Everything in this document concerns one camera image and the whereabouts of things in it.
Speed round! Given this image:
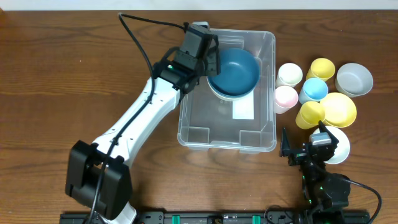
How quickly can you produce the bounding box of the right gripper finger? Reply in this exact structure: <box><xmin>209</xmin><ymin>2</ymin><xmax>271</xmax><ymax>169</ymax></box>
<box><xmin>280</xmin><ymin>127</ymin><xmax>290</xmax><ymax>156</ymax></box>
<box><xmin>318</xmin><ymin>121</ymin><xmax>339</xmax><ymax>146</ymax></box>

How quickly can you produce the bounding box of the yellow cup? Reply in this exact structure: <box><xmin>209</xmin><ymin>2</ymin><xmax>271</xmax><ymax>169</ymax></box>
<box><xmin>295</xmin><ymin>101</ymin><xmax>325</xmax><ymax>129</ymax></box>
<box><xmin>306</xmin><ymin>58</ymin><xmax>336</xmax><ymax>82</ymax></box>

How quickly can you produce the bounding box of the light blue cup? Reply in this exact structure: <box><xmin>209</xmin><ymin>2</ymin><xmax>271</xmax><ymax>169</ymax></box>
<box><xmin>298</xmin><ymin>78</ymin><xmax>328</xmax><ymax>105</ymax></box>

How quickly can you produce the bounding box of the blue bowl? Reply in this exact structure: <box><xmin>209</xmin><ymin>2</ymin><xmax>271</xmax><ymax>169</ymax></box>
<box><xmin>208</xmin><ymin>82</ymin><xmax>256</xmax><ymax>101</ymax></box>
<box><xmin>208</xmin><ymin>48</ymin><xmax>261</xmax><ymax>96</ymax></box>

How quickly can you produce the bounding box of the cream large bowl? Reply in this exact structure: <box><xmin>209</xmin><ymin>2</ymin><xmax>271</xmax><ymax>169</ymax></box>
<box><xmin>210</xmin><ymin>86</ymin><xmax>254</xmax><ymax>101</ymax></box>

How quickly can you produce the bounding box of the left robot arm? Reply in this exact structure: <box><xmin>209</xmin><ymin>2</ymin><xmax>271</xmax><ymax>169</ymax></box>
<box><xmin>65</xmin><ymin>22</ymin><xmax>220</xmax><ymax>223</ymax></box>

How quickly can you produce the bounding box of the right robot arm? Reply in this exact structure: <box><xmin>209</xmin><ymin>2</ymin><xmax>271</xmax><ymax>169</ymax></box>
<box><xmin>279</xmin><ymin>121</ymin><xmax>351</xmax><ymax>223</ymax></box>

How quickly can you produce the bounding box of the white label in container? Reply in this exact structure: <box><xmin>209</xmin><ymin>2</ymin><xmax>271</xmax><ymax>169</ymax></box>
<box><xmin>232</xmin><ymin>91</ymin><xmax>254</xmax><ymax>119</ymax></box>

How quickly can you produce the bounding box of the clear plastic storage container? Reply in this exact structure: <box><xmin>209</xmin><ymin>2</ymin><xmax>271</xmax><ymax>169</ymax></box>
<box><xmin>177</xmin><ymin>29</ymin><xmax>277</xmax><ymax>153</ymax></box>

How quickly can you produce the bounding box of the yellow small bowl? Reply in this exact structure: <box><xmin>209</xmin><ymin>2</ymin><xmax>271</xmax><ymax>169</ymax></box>
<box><xmin>320</xmin><ymin>93</ymin><xmax>357</xmax><ymax>128</ymax></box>

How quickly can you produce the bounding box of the white small bowl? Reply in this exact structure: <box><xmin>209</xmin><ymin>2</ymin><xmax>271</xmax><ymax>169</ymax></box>
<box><xmin>313</xmin><ymin>126</ymin><xmax>351</xmax><ymax>164</ymax></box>

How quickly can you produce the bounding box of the pink cup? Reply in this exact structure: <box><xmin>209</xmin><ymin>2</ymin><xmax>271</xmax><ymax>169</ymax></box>
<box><xmin>274</xmin><ymin>86</ymin><xmax>299</xmax><ymax>114</ymax></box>

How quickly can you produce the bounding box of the grey small bowl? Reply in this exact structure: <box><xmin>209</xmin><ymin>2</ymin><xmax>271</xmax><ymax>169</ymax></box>
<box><xmin>335</xmin><ymin>63</ymin><xmax>374</xmax><ymax>98</ymax></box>

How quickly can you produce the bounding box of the cream cup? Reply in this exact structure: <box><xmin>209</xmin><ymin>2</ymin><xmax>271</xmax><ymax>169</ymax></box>
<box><xmin>275</xmin><ymin>63</ymin><xmax>303</xmax><ymax>88</ymax></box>

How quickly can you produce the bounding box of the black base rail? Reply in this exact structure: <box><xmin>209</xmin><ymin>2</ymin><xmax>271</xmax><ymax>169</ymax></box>
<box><xmin>59</xmin><ymin>211</ymin><xmax>371</xmax><ymax>224</ymax></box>

